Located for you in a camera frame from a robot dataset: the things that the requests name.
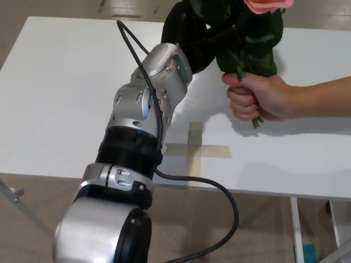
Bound bare human forearm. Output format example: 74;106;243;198
285;76;351;119

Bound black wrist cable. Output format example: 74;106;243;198
116;20;240;263

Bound grey metal frame bar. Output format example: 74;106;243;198
0;178;53;263

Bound short beige masking tape strip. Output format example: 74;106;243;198
165;142;234;159

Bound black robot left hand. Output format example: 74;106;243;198
161;0;245;75

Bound pink rose bouquet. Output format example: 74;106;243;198
189;0;296;129

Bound white table leg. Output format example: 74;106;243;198
329;199;342;248
290;197;305;263

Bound bare human hand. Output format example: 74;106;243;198
221;73;296;123

